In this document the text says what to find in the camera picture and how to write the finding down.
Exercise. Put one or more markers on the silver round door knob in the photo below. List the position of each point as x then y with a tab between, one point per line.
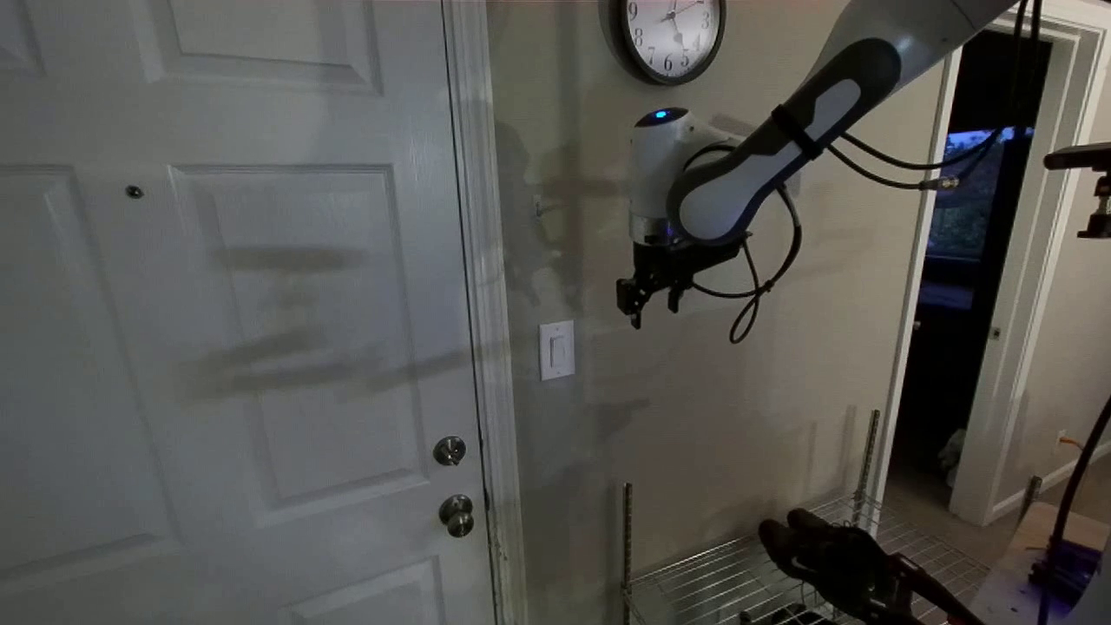
457	514

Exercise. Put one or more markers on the black camera on stand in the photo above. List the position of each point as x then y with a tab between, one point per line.
1081	157

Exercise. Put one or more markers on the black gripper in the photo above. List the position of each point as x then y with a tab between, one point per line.
661	265

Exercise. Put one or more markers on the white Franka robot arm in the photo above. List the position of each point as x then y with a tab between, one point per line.
742	174

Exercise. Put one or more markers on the round black wall clock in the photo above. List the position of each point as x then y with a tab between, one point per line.
672	34

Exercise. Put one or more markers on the white entry door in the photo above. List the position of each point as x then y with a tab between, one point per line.
290	403

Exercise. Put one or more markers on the white open doorway frame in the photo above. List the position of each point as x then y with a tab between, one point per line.
1007	382

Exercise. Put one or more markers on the black orange bar clamp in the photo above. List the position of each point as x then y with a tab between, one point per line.
845	559

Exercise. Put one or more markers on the white wall light switch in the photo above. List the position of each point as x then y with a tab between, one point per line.
558	353

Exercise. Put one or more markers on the silver deadbolt lock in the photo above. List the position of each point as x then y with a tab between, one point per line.
449	453

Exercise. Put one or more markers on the door peephole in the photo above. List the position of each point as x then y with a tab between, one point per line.
132	193

